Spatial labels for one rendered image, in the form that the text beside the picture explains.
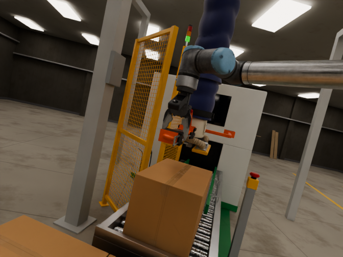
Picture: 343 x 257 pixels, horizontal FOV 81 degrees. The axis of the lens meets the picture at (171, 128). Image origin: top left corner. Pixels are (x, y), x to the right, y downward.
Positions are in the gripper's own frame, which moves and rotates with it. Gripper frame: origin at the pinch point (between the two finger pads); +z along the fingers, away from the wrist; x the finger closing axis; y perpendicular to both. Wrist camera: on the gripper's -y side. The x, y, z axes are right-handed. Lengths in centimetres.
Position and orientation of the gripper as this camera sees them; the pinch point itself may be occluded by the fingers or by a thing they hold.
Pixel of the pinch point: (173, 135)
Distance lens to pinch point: 83.4
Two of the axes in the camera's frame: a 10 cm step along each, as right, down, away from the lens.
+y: 2.6, -0.2, 9.7
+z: -2.2, 9.7, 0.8
